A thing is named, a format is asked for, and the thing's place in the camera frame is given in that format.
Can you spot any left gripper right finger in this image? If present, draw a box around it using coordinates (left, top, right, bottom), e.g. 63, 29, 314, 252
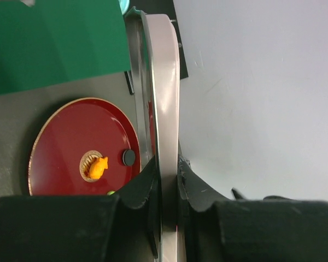
177, 157, 328, 261

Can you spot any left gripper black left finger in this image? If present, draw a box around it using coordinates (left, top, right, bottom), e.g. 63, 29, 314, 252
0, 159, 160, 261

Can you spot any silver tin lid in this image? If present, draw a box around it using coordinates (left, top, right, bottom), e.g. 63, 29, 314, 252
125, 8, 185, 261

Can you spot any orange fish cookie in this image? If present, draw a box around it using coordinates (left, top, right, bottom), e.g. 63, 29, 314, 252
89, 157, 108, 180

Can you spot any black round cookie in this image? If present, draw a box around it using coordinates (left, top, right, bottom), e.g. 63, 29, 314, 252
122, 149, 136, 166

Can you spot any brown cupcake liner cookie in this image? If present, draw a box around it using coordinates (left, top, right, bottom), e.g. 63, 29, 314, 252
79, 150, 103, 182

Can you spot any red round tray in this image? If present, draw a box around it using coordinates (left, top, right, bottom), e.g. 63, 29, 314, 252
28, 98, 141, 195

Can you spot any green binder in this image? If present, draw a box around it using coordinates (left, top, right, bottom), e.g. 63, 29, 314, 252
0, 1, 130, 95

